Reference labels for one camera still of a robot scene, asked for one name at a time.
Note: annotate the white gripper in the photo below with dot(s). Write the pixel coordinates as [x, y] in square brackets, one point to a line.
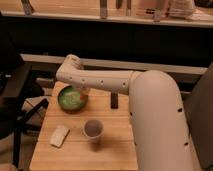
[81, 89]

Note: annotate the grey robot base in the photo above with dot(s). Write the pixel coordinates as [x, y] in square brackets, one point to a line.
[199, 111]

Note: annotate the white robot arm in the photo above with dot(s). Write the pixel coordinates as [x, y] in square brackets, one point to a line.
[156, 109]

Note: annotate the green ceramic bowl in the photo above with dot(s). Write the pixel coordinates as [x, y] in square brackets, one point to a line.
[71, 100]

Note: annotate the dark chocolate bar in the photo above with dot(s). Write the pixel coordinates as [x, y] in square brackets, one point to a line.
[114, 100]

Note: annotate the white paper cup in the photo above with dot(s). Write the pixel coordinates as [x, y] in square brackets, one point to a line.
[93, 130]

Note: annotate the white sponge block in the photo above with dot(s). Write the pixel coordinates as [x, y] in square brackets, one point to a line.
[58, 136]

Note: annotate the black chair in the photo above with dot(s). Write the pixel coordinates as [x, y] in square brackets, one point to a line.
[17, 83]

